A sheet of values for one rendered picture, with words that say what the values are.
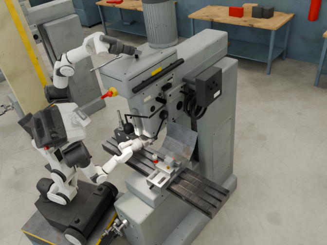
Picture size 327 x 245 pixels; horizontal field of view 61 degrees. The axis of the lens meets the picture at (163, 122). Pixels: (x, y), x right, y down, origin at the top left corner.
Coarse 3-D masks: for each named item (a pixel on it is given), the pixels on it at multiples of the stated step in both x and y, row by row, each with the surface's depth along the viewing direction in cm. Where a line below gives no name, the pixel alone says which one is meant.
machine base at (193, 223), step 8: (232, 176) 302; (224, 184) 295; (232, 184) 298; (192, 216) 270; (200, 216) 268; (184, 224) 264; (192, 224) 263; (200, 224) 268; (176, 232) 258; (184, 232) 257; (192, 232) 260; (168, 240) 253; (176, 240) 252; (184, 240) 253; (192, 240) 267
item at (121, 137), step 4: (116, 128) 245; (120, 128) 242; (116, 132) 242; (120, 132) 240; (116, 136) 246; (120, 136) 242; (124, 136) 239; (128, 136) 235; (132, 136) 234; (136, 136) 237; (140, 136) 242; (120, 140) 247; (124, 140) 243; (136, 152) 243
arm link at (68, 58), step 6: (78, 48) 152; (66, 54) 155; (72, 54) 153; (78, 54) 152; (84, 54) 152; (66, 60) 155; (72, 60) 155; (78, 60) 156; (60, 66) 157; (72, 66) 158
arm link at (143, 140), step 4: (144, 136) 210; (136, 140) 204; (140, 140) 206; (144, 140) 206; (148, 140) 205; (136, 144) 203; (140, 144) 204; (144, 144) 205; (148, 144) 208; (152, 144) 207; (140, 148) 205
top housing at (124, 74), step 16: (144, 48) 182; (176, 48) 178; (112, 64) 168; (128, 64) 165; (144, 64) 163; (160, 64) 171; (112, 80) 163; (128, 80) 156; (144, 80) 165; (128, 96) 161
